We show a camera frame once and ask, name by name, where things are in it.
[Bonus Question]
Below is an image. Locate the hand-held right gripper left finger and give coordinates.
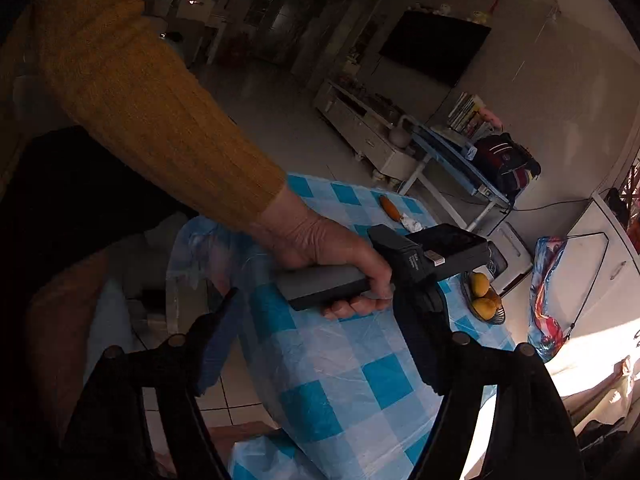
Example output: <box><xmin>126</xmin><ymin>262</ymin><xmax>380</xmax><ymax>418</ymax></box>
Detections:
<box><xmin>60</xmin><ymin>287</ymin><xmax>241</xmax><ymax>480</ymax></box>

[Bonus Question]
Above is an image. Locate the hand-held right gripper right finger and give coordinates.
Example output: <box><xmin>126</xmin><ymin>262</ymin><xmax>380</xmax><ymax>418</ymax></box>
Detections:
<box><xmin>397</xmin><ymin>287</ymin><xmax>586</xmax><ymax>480</ymax></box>

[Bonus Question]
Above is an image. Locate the orange peel strip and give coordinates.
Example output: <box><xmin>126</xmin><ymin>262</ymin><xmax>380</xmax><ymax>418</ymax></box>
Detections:
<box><xmin>379</xmin><ymin>195</ymin><xmax>402</xmax><ymax>222</ymax></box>

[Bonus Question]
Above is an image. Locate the pale green trash bin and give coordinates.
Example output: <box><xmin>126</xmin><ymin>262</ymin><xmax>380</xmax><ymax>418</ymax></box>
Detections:
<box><xmin>85</xmin><ymin>215</ymin><xmax>266</xmax><ymax>356</ymax></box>

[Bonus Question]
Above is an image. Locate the person's left hand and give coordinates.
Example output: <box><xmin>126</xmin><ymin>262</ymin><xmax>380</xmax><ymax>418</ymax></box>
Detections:
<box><xmin>250</xmin><ymin>185</ymin><xmax>396</xmax><ymax>321</ymax></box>

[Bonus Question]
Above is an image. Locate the white air purifier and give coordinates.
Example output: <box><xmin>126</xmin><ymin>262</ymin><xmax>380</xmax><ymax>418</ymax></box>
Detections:
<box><xmin>487</xmin><ymin>222</ymin><xmax>533</xmax><ymax>296</ymax></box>

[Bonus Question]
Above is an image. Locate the dark fruit basket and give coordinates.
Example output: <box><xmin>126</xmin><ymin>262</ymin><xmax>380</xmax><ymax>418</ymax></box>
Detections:
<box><xmin>462</xmin><ymin>270</ymin><xmax>507</xmax><ymax>323</ymax></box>

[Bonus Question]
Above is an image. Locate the blue checkered tablecloth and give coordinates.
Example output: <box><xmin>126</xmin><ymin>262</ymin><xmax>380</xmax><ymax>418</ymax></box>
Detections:
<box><xmin>227</xmin><ymin>174</ymin><xmax>516</xmax><ymax>480</ymax></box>

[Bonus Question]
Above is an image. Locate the blue study desk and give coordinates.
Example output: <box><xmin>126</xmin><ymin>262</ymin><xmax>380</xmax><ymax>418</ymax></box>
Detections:
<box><xmin>400</xmin><ymin>125</ymin><xmax>516</xmax><ymax>241</ymax></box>

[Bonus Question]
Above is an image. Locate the dark striped backpack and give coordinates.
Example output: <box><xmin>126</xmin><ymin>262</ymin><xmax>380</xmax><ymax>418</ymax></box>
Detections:
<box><xmin>472</xmin><ymin>132</ymin><xmax>542</xmax><ymax>196</ymax></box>

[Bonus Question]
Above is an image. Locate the colourful printed bag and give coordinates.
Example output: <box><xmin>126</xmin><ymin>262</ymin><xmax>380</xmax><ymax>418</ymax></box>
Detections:
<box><xmin>527</xmin><ymin>236</ymin><xmax>571</xmax><ymax>363</ymax></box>

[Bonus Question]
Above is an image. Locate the pink kettlebell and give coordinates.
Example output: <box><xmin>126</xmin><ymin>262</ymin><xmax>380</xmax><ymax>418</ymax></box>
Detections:
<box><xmin>387</xmin><ymin>115</ymin><xmax>416</xmax><ymax>148</ymax></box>

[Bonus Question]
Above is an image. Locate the row of books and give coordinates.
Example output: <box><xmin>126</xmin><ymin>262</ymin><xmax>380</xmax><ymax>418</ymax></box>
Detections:
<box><xmin>447</xmin><ymin>92</ymin><xmax>488</xmax><ymax>138</ymax></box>

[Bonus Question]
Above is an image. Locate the person's leg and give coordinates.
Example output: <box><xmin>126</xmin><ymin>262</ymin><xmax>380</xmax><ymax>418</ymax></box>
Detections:
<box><xmin>25</xmin><ymin>250</ymin><xmax>113</xmax><ymax>436</ymax></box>

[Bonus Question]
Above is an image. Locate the cream television cabinet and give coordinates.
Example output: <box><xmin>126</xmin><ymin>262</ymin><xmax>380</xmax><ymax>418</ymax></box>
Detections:
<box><xmin>315</xmin><ymin>80</ymin><xmax>416</xmax><ymax>176</ymax></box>

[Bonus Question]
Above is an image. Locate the white cabinet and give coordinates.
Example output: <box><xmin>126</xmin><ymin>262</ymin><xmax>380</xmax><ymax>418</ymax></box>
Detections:
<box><xmin>545</xmin><ymin>192</ymin><xmax>640</xmax><ymax>346</ymax></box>

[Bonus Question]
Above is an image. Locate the person's black clothing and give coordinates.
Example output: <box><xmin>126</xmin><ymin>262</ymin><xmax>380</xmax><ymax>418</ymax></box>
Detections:
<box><xmin>0</xmin><ymin>125</ymin><xmax>201</xmax><ymax>480</ymax></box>

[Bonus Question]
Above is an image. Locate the black television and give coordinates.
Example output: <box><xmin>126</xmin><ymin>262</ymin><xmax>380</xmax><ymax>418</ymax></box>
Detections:
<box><xmin>378</xmin><ymin>9</ymin><xmax>493</xmax><ymax>88</ymax></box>

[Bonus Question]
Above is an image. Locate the black power cable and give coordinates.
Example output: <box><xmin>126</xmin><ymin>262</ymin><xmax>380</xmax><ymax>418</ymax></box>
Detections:
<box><xmin>510</xmin><ymin>197</ymin><xmax>593</xmax><ymax>212</ymax></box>

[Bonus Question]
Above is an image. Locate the black bag cord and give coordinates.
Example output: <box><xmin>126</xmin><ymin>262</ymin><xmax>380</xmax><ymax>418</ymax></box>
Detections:
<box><xmin>565</xmin><ymin>232</ymin><xmax>612</xmax><ymax>346</ymax></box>

